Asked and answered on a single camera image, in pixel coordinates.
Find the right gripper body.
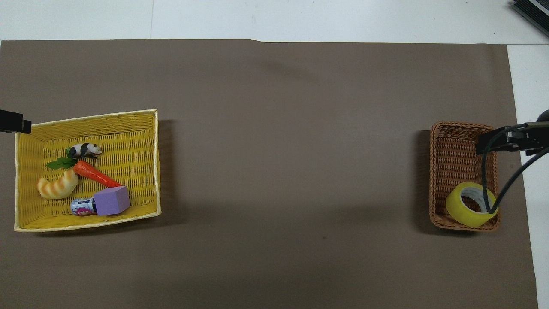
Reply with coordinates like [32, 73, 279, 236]
[524, 109, 549, 156]

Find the black cable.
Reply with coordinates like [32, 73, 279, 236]
[481, 125, 549, 215]

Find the yellow tape roll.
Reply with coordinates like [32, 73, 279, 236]
[445, 182, 499, 228]

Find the toy croissant bread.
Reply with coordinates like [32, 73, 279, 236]
[37, 168, 79, 200]

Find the black stand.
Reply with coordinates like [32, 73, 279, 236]
[510, 0, 549, 31]

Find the purple foam cube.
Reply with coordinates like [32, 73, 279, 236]
[93, 186, 131, 216]

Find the yellow wicker basket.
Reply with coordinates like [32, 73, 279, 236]
[14, 109, 162, 233]

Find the brown wicker basket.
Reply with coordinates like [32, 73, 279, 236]
[429, 121, 501, 232]

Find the panda toy figure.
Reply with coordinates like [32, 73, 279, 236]
[66, 143, 103, 160]

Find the small printed can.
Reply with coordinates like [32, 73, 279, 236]
[70, 197, 97, 216]

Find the orange toy carrot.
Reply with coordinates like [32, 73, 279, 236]
[46, 157, 123, 188]

